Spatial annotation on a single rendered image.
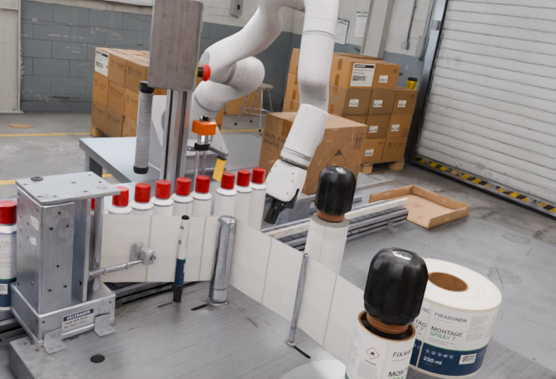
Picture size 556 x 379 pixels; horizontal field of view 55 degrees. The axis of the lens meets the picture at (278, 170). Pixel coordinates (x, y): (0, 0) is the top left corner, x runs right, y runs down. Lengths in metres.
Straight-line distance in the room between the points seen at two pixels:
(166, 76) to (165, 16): 0.12
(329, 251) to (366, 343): 0.39
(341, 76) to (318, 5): 3.58
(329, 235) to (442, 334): 0.30
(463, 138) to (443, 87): 0.61
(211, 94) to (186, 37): 0.81
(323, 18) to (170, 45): 0.49
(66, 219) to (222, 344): 0.36
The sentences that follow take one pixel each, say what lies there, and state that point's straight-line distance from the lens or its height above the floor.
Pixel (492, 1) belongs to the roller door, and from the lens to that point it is 5.98.
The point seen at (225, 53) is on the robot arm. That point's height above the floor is 1.32.
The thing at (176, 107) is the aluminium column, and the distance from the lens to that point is 1.32.
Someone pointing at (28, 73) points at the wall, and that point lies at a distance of 6.69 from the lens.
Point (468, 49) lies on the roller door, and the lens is 6.04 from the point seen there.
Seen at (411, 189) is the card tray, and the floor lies 0.85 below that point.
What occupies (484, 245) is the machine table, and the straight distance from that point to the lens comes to 1.94.
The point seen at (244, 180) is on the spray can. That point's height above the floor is 1.07.
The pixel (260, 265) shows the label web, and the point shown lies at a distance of 1.07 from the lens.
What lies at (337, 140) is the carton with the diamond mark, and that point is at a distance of 1.91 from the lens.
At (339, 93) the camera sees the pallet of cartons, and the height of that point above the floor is 0.83.
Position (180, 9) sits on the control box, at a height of 1.45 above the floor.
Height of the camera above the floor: 1.47
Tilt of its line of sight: 16 degrees down
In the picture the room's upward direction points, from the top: 9 degrees clockwise
